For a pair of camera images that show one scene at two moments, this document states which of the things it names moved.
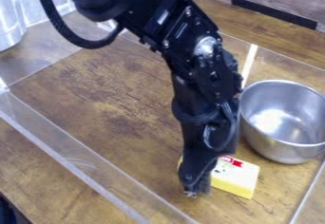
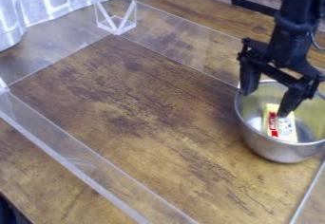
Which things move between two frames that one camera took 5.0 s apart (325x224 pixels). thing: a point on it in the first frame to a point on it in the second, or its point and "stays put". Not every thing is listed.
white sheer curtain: (21, 9) stays put
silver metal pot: (282, 120) stays put
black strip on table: (272, 12) stays put
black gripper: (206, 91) to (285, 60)
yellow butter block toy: (234, 175) to (279, 126)
